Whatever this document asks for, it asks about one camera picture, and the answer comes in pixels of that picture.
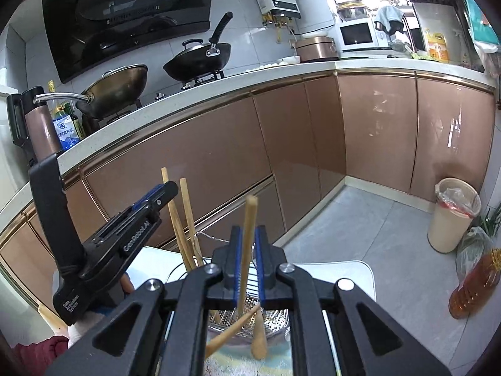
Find brown electric kettle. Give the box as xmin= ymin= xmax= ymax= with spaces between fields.
xmin=7 ymin=86 xmax=64 ymax=162

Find brass wok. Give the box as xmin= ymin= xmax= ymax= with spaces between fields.
xmin=34 ymin=64 xmax=149 ymax=120

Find yellow cooking oil bottle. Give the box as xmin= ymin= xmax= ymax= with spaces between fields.
xmin=425 ymin=29 xmax=449 ymax=63

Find black lidded wok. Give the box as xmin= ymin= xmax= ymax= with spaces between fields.
xmin=163 ymin=12 xmax=234 ymax=83

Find steel pot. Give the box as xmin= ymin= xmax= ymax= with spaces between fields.
xmin=337 ymin=2 xmax=369 ymax=23

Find plastic bag of greens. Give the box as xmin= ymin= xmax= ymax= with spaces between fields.
xmin=455 ymin=207 xmax=501 ymax=279

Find metal wire utensil holder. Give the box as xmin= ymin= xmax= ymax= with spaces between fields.
xmin=166 ymin=230 xmax=294 ymax=361

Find black range hood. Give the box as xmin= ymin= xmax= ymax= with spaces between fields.
xmin=41 ymin=0 xmax=216 ymax=84

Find copper rice cooker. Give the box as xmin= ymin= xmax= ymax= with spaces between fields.
xmin=293 ymin=36 xmax=339 ymax=63

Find person's left forearm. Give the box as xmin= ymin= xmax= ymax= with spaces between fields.
xmin=11 ymin=315 xmax=98 ymax=376

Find teal package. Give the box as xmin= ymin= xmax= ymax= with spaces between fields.
xmin=464 ymin=0 xmax=500 ymax=52

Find beige trash bin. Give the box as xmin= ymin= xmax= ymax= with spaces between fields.
xmin=426 ymin=177 xmax=482 ymax=254

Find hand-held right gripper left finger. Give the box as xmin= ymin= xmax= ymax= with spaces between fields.
xmin=45 ymin=225 xmax=241 ymax=376

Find pale blue cloth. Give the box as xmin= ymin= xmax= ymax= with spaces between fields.
xmin=374 ymin=5 xmax=406 ymax=34

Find white microwave oven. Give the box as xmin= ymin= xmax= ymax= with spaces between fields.
xmin=338 ymin=18 xmax=387 ymax=52

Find wooden chopstick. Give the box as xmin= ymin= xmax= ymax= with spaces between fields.
xmin=179 ymin=177 xmax=205 ymax=268
xmin=204 ymin=304 xmax=261 ymax=360
xmin=250 ymin=307 xmax=269 ymax=361
xmin=236 ymin=195 xmax=259 ymax=310
xmin=161 ymin=167 xmax=196 ymax=272

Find white kitchen countertop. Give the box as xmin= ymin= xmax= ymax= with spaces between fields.
xmin=0 ymin=57 xmax=498 ymax=243

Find blue white seasoning bag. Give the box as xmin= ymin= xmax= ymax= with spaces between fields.
xmin=53 ymin=114 xmax=81 ymax=151

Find gas stove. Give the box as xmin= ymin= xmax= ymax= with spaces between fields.
xmin=100 ymin=68 xmax=226 ymax=126

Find amber oil bottle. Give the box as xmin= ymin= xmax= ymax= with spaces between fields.
xmin=448 ymin=248 xmax=501 ymax=321

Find person's left hand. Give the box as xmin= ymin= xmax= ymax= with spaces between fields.
xmin=118 ymin=272 xmax=136 ymax=296

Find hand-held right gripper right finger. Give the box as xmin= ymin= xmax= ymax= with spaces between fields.
xmin=254 ymin=225 xmax=462 ymax=376

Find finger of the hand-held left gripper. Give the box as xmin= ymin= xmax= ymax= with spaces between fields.
xmin=135 ymin=203 xmax=162 ymax=222
xmin=131 ymin=182 xmax=178 ymax=211

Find copper base cabinets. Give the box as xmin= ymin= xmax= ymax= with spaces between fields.
xmin=0 ymin=68 xmax=497 ymax=283

